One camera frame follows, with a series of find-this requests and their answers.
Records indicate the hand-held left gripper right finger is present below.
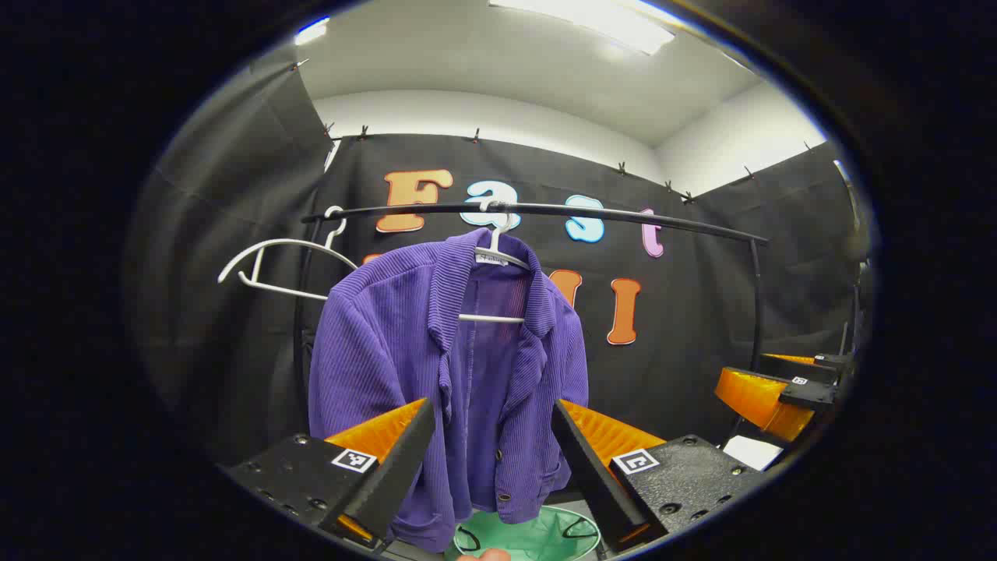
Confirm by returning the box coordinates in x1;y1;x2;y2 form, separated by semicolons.
550;399;770;552

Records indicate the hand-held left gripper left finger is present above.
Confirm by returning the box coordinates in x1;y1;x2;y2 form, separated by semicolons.
220;397;437;552

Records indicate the green laundry hamper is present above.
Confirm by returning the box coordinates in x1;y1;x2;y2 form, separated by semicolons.
444;505;602;561

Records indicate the purple corduroy jacket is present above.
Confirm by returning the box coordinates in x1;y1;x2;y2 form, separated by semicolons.
308;228;590;552

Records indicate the white plastic hanger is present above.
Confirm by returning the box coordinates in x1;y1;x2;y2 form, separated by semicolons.
217;206;359;302
458;199;532;325

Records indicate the black clothes rack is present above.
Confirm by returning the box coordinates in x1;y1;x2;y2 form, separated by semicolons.
293;202;770;437

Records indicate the white paper sheet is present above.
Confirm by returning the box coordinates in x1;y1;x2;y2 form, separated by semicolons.
723;435;784;471

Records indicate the row of backdrop clips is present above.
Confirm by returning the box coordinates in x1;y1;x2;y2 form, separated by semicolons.
292;58;756;205

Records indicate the large ceiling light panel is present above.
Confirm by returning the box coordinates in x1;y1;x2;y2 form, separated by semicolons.
489;0;677;55

